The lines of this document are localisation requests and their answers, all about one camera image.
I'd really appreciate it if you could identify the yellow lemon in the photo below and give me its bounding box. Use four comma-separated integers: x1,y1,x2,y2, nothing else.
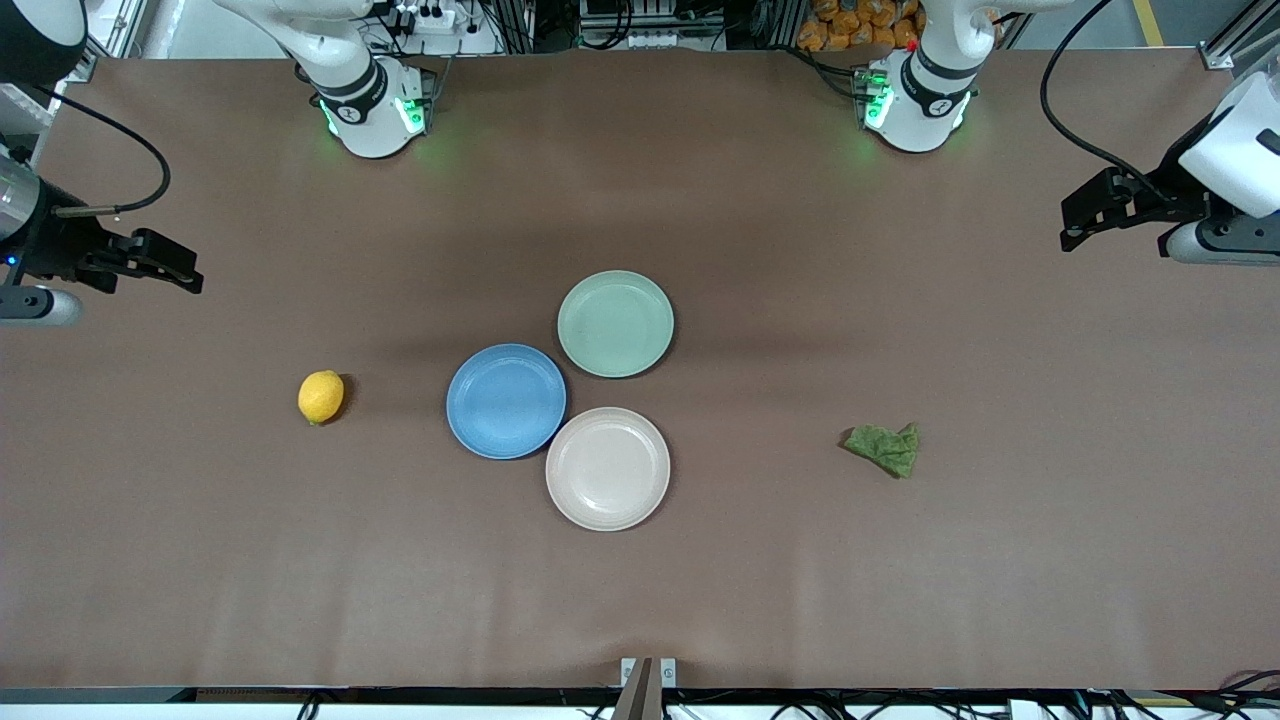
297,370,346,426

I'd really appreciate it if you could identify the green lettuce leaf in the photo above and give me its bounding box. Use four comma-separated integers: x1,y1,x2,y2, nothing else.
843,422,921,480

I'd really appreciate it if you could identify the bag of orange fruit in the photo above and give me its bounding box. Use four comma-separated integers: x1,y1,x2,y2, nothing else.
796,0,926,53

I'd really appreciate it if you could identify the white power strip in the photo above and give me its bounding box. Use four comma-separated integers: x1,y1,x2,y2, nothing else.
385,0,463,32

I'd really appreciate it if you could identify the blue plate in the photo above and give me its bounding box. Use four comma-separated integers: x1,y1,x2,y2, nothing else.
446,343,568,461

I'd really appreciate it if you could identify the green plate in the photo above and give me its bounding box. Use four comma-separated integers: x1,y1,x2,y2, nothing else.
557,270,675,379

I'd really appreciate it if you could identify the beige plate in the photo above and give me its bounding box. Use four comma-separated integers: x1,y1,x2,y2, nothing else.
545,406,672,532

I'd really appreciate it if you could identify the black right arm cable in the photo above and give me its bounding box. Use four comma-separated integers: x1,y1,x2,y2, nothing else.
38,86,172,218

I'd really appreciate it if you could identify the aluminium frame profile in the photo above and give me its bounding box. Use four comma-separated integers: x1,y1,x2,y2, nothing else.
1198,0,1280,72

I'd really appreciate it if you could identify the metal table edge bracket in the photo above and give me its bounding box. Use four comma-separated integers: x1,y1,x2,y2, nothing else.
612,657,678,720

